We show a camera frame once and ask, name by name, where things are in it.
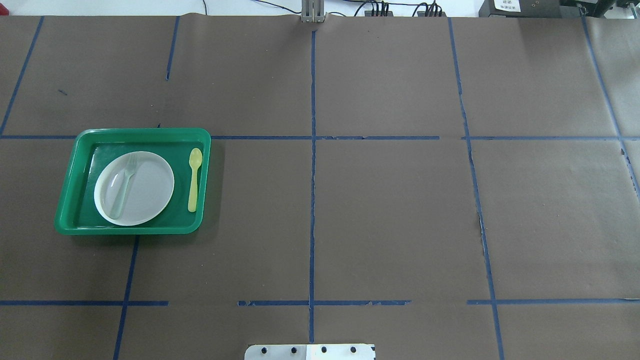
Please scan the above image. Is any white round plate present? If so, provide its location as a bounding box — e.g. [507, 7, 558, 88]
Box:
[93, 151, 175, 227]

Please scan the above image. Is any green plastic tray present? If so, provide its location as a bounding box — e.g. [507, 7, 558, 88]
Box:
[54, 128, 211, 236]

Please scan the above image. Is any black power strip right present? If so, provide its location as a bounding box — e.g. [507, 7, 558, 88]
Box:
[412, 0, 446, 18]

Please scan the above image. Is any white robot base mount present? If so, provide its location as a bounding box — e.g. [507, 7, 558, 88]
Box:
[244, 342, 377, 360]

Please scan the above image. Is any black power strip left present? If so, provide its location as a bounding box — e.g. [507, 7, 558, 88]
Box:
[363, 0, 393, 18]

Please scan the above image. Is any black box with label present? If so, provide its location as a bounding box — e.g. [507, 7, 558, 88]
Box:
[478, 0, 583, 19]

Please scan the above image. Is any grey aluminium profile post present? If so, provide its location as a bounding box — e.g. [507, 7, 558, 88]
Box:
[300, 0, 327, 24]

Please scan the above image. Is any black power strip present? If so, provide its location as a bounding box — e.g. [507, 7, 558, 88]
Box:
[412, 0, 446, 18]
[363, 0, 393, 18]

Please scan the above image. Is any yellow plastic spoon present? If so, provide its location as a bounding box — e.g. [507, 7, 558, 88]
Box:
[187, 147, 203, 213]

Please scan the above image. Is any clear plastic fork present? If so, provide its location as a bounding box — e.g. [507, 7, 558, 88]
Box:
[109, 152, 138, 220]

